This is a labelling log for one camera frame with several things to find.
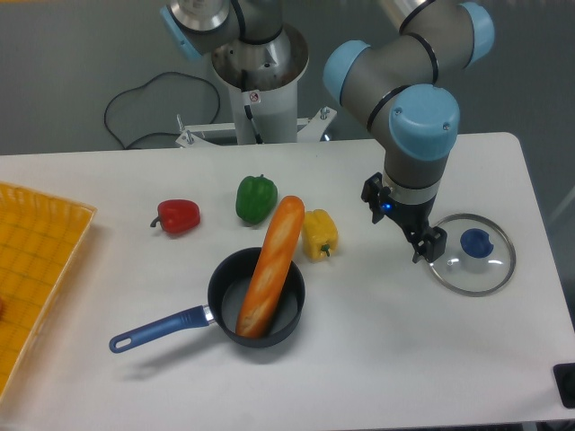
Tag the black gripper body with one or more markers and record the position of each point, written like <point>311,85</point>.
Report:
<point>412,219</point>

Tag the black device at table edge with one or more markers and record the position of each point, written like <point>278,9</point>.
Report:
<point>564,375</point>

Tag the red bell pepper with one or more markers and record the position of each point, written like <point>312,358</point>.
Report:
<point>177,216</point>

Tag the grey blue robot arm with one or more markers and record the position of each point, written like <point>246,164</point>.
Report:
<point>392,91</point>

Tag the yellow plastic basket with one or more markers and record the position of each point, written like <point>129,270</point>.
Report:
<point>40,237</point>

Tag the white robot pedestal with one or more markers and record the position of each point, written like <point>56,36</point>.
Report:
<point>262,83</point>

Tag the glass pot lid blue knob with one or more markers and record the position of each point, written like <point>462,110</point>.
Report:
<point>479,258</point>

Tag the yellow bell pepper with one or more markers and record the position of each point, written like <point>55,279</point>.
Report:
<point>320,235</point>

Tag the dark pot blue handle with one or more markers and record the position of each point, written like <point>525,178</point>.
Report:
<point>226,291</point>

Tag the orange baguette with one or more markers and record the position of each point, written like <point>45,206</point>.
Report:
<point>271,270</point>

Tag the green bell pepper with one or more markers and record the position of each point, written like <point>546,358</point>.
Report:
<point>256,196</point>

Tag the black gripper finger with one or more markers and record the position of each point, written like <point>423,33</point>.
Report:
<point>376,194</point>
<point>429,244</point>

